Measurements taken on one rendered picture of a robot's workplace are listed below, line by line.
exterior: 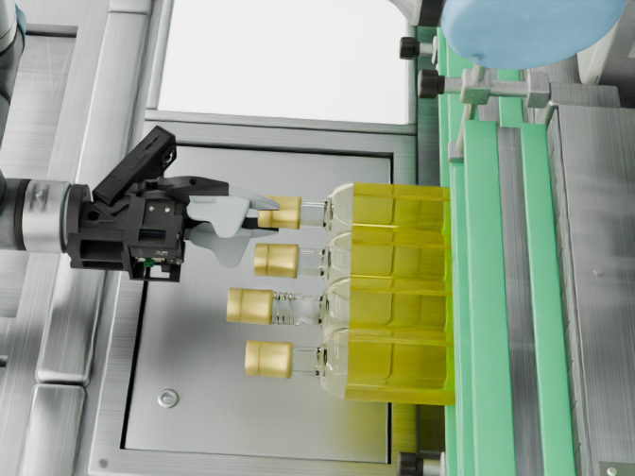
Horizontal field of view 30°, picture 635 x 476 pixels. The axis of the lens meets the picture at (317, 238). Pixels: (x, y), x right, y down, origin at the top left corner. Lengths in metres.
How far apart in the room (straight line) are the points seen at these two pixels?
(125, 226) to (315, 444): 0.30
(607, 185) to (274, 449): 0.43
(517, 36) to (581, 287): 0.33
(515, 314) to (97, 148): 0.63
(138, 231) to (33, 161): 0.36
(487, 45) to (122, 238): 0.54
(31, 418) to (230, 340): 0.23
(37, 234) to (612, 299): 0.57
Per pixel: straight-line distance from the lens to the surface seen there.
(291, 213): 1.23
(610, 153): 1.14
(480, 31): 0.77
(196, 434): 1.26
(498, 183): 1.12
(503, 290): 1.05
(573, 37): 0.79
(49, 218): 1.22
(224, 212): 1.20
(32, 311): 1.38
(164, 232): 1.19
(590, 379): 1.00
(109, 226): 1.23
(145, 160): 1.26
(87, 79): 1.57
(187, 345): 1.31
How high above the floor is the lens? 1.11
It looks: level
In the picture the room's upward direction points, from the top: 87 degrees counter-clockwise
